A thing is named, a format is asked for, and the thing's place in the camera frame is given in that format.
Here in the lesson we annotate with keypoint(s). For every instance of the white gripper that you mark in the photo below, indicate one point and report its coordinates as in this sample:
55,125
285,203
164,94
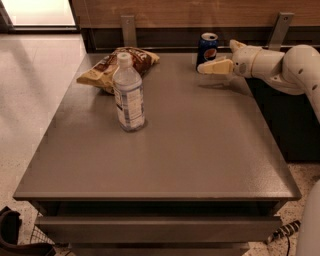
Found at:
244,62

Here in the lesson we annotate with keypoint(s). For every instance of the wire basket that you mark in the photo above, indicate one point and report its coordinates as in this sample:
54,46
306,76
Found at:
38,236

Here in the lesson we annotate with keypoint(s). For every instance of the right metal bracket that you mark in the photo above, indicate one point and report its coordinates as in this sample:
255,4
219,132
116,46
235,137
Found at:
279,30

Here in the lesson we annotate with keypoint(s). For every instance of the metal bracket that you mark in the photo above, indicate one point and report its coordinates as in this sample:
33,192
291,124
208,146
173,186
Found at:
279,30
129,30

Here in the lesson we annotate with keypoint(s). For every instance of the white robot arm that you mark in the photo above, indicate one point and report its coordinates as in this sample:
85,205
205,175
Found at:
295,72

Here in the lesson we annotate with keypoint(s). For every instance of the blue pepsi can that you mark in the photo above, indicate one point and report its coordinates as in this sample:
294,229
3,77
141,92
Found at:
207,48

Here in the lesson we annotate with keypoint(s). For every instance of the clear plastic water bottle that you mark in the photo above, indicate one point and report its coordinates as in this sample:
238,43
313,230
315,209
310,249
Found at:
128,92

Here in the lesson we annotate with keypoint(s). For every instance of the left metal bracket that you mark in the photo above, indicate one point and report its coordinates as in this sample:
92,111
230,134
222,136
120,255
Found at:
129,30

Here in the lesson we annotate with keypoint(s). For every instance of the brown chip bag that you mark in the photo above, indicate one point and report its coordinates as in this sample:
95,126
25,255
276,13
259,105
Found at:
101,74

